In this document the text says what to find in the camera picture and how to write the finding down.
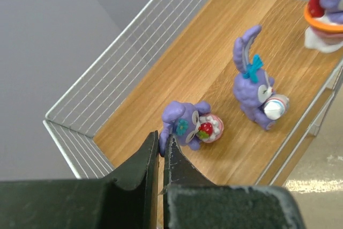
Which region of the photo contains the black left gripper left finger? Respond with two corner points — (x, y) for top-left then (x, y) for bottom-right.
(1, 131), (159, 228)

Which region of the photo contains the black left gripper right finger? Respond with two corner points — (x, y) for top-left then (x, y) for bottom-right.
(163, 135), (306, 229)

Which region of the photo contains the small purple bunny toy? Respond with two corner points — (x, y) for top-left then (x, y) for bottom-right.
(159, 101), (224, 157)

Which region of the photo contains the purple bunny with tube toy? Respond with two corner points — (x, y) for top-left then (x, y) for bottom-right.
(233, 25), (289, 130)

